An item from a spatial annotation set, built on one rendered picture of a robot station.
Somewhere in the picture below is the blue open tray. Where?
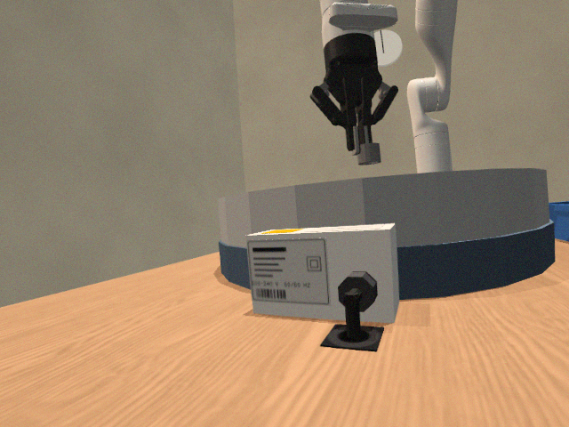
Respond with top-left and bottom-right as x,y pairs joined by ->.
549,201 -> 569,242

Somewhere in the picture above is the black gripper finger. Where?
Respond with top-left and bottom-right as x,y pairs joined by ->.
310,75 -> 361,156
356,75 -> 398,144

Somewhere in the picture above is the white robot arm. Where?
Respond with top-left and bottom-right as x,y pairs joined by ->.
320,0 -> 458,173

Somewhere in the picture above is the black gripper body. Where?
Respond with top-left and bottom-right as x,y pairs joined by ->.
324,33 -> 382,107

